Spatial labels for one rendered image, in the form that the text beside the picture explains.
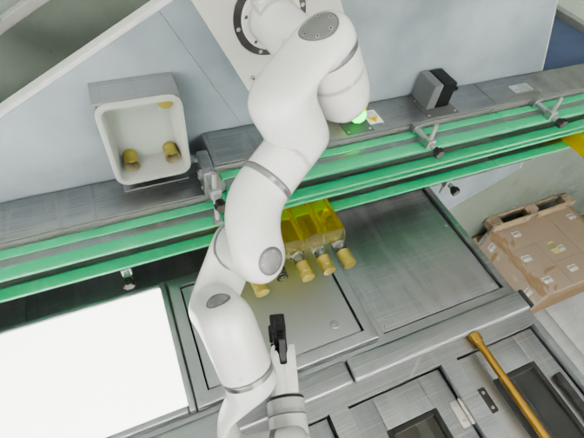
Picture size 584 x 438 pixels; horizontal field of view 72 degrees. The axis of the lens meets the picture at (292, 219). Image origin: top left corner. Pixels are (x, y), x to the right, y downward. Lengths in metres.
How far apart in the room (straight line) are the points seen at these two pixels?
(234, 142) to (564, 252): 4.36
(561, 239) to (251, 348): 4.71
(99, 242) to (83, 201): 0.12
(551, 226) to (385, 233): 3.99
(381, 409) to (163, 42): 0.96
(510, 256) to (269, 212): 4.21
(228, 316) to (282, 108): 0.30
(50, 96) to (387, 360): 0.96
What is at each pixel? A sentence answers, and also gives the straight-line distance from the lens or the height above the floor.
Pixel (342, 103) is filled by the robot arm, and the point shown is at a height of 1.14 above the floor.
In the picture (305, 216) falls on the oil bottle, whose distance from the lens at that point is 1.06.
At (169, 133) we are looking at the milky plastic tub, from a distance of 1.04.
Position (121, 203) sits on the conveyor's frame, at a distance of 1.08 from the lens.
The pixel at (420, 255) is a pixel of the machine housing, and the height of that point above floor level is 1.13.
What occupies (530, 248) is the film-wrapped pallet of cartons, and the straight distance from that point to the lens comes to 4.87.
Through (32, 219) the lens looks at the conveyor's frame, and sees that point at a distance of 1.12.
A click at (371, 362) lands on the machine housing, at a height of 1.37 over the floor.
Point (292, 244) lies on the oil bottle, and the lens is 1.00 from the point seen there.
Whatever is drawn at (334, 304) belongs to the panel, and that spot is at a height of 1.20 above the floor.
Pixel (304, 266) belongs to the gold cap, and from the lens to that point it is 0.98.
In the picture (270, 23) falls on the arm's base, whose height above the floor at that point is 0.91.
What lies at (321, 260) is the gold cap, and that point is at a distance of 1.00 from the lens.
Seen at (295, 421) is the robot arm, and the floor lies 1.45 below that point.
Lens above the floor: 1.58
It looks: 33 degrees down
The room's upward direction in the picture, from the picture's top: 153 degrees clockwise
